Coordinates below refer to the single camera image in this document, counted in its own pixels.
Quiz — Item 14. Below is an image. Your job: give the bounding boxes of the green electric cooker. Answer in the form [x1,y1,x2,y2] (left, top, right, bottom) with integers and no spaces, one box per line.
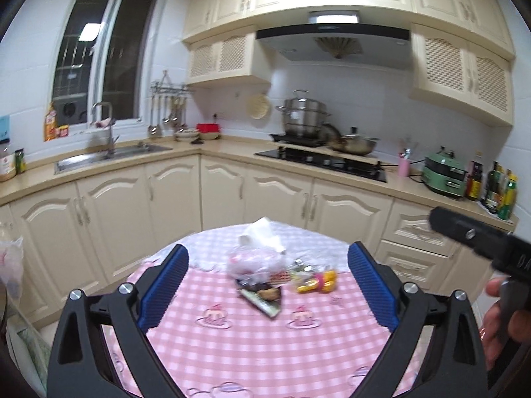
[422,147,469,197]

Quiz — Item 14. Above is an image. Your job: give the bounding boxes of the yellow snack wrapper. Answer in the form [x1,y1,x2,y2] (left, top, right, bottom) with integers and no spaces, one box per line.
[295,269,338,294]

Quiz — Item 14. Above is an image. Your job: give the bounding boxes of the black pan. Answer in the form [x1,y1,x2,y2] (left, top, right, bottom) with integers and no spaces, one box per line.
[319,123,343,146]

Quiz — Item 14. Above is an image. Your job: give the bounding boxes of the black gas stove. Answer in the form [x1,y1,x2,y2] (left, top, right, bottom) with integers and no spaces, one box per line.
[254,148,387,183]

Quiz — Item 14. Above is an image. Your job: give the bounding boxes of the white frame window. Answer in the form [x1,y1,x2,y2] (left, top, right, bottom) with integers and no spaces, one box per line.
[52,0,160,127]

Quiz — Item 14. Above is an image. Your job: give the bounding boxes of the orange bottle on windowsill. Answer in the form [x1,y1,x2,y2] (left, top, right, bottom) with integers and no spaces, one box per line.
[43,101,59,142]

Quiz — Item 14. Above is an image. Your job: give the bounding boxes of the cream base cabinets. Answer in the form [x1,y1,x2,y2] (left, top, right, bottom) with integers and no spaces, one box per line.
[0,153,519,328]

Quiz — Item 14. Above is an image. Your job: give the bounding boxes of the clear pink plastic bag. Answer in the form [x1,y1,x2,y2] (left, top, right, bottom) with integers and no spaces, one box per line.
[227,240,288,280]

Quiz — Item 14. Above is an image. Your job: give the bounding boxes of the lattice door wall cabinet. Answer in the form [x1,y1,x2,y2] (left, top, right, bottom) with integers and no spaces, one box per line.
[409,23,515,127]
[187,33,272,89]

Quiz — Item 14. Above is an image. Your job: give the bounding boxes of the pink checkered tablecloth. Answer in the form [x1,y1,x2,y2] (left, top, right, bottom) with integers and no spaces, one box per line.
[102,224,436,398]

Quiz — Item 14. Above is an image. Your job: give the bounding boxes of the dark snack wrapper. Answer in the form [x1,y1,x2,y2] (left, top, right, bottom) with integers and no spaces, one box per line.
[236,280,283,319]

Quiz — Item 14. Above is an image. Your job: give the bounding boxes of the round straw trivet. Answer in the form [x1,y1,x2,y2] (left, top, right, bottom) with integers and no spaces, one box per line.
[248,93,271,120]

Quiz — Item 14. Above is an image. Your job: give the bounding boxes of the clear grain jar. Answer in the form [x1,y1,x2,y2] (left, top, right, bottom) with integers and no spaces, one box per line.
[0,139,17,182]

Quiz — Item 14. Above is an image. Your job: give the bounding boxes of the steel sink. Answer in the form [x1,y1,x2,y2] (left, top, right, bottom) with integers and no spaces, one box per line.
[54,143,174,175]

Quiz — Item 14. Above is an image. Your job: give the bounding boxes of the white lace cloth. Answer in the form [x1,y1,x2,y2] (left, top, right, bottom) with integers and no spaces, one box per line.
[143,224,353,275]

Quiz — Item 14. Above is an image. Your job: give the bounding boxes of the white plastic bag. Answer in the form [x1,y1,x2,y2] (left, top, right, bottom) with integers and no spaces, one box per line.
[0,220,26,299]

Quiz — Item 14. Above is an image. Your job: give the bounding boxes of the dark oil bottle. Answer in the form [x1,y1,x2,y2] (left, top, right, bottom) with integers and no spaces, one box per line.
[483,162,504,213]

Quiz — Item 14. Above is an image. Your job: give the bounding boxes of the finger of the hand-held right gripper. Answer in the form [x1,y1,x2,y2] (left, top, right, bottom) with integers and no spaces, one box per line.
[430,206,494,258]

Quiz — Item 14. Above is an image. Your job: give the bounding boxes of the steel wok with lid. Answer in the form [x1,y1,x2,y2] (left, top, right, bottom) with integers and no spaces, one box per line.
[330,126,380,154]

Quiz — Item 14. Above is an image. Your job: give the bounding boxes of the steel faucet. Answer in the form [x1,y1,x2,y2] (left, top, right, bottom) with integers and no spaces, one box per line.
[90,101,121,158]

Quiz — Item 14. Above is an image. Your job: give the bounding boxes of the white paper napkin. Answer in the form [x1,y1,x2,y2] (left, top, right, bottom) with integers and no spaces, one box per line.
[238,217,287,253]

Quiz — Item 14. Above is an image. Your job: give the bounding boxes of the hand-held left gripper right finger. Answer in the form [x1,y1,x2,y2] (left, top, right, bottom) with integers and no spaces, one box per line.
[347,240,488,398]

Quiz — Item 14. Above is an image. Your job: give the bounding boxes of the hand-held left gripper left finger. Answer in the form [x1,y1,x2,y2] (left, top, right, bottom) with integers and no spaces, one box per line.
[46,244,191,398]

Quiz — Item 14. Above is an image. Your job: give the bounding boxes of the black range hood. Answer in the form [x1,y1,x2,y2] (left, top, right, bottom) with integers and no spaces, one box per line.
[255,10,412,69]

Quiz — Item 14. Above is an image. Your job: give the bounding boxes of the row of hanging utensils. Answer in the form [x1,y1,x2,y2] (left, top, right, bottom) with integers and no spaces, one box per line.
[147,93,187,137]

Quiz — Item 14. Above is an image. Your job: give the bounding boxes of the dark sauce bottle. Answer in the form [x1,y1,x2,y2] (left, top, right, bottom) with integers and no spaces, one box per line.
[465,161,485,202]

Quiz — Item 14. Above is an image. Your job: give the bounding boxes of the green patterned cloth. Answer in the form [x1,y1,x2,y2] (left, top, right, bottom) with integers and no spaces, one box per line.
[8,319,51,394]

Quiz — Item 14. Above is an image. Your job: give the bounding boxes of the silver foil wrapper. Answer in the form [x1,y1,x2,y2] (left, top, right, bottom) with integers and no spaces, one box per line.
[292,258,328,276]

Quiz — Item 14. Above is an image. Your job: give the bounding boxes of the person's right hand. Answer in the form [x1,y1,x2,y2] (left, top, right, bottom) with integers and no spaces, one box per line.
[479,276,531,371]

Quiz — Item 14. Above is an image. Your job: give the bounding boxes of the steel steamer pot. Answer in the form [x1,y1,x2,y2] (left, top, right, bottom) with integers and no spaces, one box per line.
[276,89,333,138]

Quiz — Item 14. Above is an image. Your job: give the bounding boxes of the green bottle yellow label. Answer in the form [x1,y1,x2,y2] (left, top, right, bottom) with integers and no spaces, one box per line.
[498,174,519,220]

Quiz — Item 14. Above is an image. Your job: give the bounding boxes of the metal utensil rack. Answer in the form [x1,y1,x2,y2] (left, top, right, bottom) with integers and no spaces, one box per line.
[150,70,195,96]

